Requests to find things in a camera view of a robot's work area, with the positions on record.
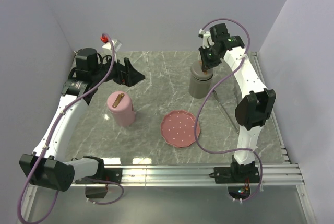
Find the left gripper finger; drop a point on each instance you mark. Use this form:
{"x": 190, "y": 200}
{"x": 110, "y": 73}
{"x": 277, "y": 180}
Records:
{"x": 127, "y": 65}
{"x": 133, "y": 77}

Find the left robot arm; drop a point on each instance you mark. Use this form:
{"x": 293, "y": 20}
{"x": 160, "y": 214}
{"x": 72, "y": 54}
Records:
{"x": 46, "y": 166}

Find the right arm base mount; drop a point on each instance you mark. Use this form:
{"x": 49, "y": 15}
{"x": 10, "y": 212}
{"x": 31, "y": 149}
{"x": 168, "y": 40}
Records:
{"x": 238, "y": 178}

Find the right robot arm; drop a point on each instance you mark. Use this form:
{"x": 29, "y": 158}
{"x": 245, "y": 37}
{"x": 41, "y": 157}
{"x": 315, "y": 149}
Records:
{"x": 255, "y": 106}

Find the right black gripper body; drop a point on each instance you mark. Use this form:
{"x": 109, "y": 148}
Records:
{"x": 213, "y": 58}

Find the aluminium mounting rail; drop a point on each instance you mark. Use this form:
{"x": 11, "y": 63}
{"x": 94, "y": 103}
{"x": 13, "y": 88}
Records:
{"x": 176, "y": 194}

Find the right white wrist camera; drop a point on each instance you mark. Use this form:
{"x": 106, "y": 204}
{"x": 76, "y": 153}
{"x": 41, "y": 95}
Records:
{"x": 207, "y": 41}

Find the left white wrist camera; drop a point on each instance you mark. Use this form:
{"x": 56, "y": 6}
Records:
{"x": 110, "y": 45}

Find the metal food tongs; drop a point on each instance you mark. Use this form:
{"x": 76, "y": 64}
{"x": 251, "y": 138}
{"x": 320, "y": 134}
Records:
{"x": 225, "y": 112}

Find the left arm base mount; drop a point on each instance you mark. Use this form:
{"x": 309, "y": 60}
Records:
{"x": 104, "y": 179}

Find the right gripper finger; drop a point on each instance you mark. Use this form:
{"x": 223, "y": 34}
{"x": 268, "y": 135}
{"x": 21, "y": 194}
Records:
{"x": 202, "y": 52}
{"x": 206, "y": 70}

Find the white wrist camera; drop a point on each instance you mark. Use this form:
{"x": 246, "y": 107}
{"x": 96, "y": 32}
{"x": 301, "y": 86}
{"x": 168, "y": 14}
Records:
{"x": 110, "y": 45}
{"x": 207, "y": 41}

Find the pink dotted plate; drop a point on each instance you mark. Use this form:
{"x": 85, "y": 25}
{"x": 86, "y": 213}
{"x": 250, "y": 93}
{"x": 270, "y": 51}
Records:
{"x": 177, "y": 128}

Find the grey cylindrical container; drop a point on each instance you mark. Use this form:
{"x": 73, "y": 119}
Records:
{"x": 198, "y": 89}

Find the grey container lid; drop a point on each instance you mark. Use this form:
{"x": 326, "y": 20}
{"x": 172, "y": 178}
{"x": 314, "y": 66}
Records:
{"x": 197, "y": 73}

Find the pink cylindrical container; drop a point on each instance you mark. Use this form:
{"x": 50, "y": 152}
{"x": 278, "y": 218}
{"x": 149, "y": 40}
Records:
{"x": 123, "y": 114}

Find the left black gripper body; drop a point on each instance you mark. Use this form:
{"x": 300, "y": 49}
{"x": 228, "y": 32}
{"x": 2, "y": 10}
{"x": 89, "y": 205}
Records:
{"x": 116, "y": 74}

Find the pink container lid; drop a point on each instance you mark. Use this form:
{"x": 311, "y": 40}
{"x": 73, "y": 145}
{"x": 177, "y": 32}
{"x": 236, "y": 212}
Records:
{"x": 119, "y": 102}

